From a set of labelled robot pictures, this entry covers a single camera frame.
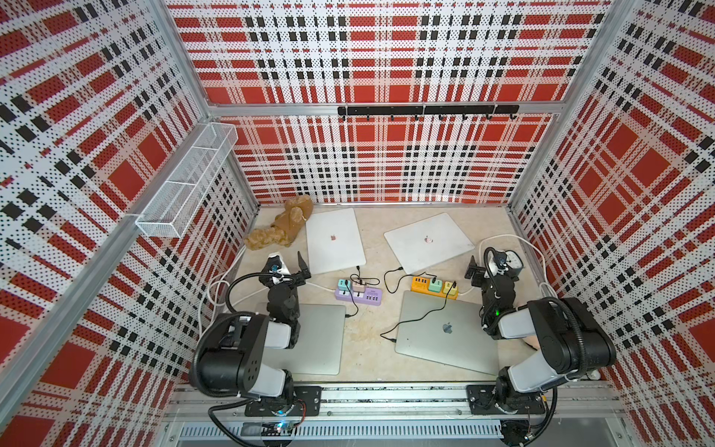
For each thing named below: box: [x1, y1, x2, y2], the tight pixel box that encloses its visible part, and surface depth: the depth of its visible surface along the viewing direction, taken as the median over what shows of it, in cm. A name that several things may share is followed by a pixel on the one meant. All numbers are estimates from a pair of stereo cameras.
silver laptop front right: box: [394, 290, 500, 376], surface depth 88 cm
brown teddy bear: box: [244, 195, 314, 251], surface depth 104 cm
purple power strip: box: [334, 286, 383, 307], surface depth 93 cm
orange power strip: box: [410, 276, 459, 301], surface depth 93 cm
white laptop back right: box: [383, 212, 475, 275], surface depth 112 cm
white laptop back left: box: [306, 207, 366, 275], surface depth 112 cm
